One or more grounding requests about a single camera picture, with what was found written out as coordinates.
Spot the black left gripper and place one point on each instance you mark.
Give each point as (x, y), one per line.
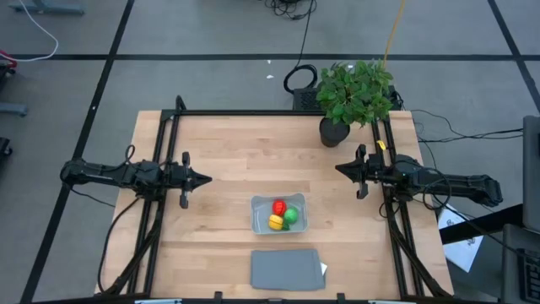
(185, 179)

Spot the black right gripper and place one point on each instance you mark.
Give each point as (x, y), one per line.
(375, 171)

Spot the green toy pepper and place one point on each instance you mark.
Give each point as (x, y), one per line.
(291, 215)

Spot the red toy tomato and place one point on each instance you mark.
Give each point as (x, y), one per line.
(279, 207)

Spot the yellow toy lemon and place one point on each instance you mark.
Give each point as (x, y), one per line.
(275, 222)

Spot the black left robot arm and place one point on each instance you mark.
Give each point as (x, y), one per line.
(105, 173)

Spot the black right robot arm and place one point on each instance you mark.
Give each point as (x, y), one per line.
(455, 186)

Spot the pale grey plastic tupperware container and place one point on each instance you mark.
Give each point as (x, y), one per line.
(259, 211)

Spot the yellow tag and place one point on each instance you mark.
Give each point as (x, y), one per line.
(381, 145)

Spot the potted green artificial plant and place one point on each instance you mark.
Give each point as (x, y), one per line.
(354, 93)

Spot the white card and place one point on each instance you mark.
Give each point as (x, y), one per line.
(323, 269)

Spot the grey woven cloth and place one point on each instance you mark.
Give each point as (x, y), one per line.
(287, 270)

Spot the black table clamp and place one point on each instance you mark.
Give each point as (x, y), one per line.
(218, 296)
(341, 297)

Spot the white printed paper sheet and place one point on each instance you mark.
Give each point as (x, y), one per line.
(464, 253)

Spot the black desk beam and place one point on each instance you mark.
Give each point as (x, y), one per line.
(485, 224)

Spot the grey monitor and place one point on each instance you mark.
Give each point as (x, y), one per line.
(532, 169)

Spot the black caster base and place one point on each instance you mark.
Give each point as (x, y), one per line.
(4, 148)

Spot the grey furniture foot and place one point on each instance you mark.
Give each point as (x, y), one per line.
(50, 6)
(12, 110)

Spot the black keyboard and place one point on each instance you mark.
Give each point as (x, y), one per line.
(530, 274)

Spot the red object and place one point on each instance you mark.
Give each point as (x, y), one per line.
(7, 59)

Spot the black aluminium table frame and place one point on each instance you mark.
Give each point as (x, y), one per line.
(253, 112)

